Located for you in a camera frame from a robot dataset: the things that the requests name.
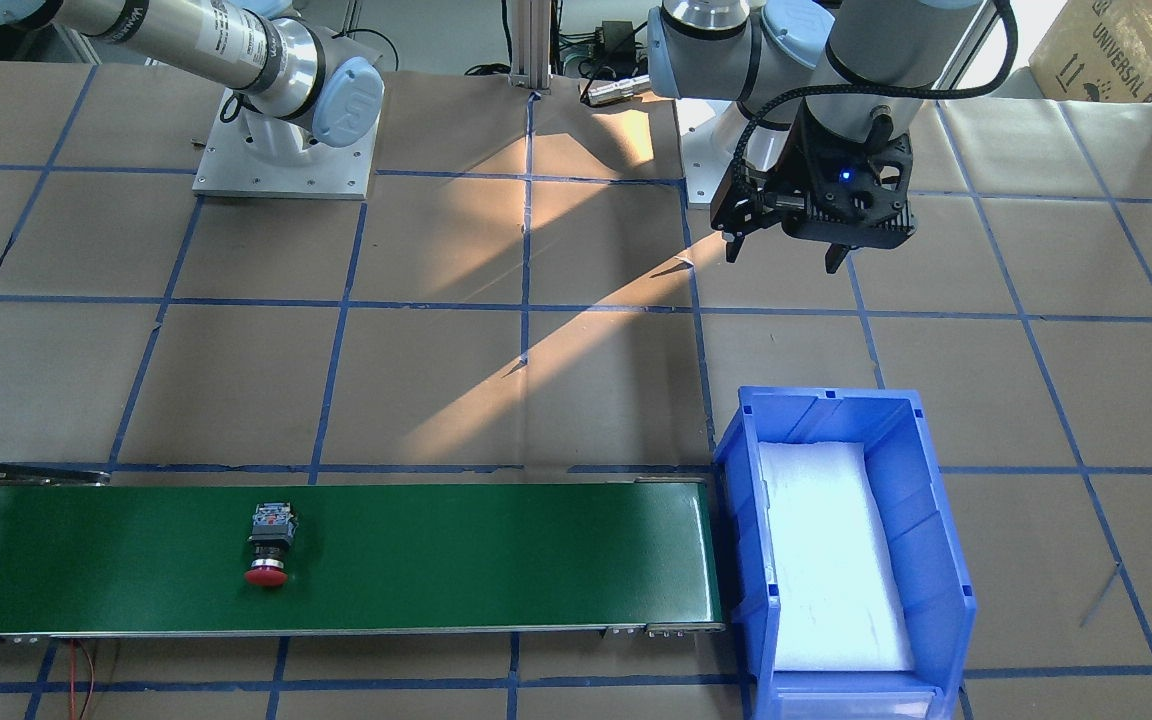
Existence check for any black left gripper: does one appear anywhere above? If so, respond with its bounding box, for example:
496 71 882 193
710 104 916 275

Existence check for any red push button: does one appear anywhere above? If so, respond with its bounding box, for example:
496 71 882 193
244 501 298 588

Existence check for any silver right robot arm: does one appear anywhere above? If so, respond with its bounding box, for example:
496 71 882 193
0 1 385 149

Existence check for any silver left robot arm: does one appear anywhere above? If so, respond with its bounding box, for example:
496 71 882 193
646 1 982 273

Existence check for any blue plastic bin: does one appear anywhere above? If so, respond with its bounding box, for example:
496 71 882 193
717 386 977 719

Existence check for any black power adapter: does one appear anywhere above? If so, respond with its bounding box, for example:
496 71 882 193
594 20 636 59

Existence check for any white foam pad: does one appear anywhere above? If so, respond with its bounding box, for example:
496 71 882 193
758 442 915 673

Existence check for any cardboard box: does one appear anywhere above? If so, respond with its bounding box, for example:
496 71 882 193
1029 1 1152 103

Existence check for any green conveyor belt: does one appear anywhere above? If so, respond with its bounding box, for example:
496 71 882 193
0 480 723 639

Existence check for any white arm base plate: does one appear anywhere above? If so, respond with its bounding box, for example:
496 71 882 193
192 88 379 200
675 99 788 209

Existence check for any black braided cable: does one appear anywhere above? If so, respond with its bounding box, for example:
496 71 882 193
732 0 1021 191

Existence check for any aluminium frame post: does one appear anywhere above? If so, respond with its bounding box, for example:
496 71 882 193
506 1 558 94

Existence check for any red thin wire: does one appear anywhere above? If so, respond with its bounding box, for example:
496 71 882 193
68 638 97 720

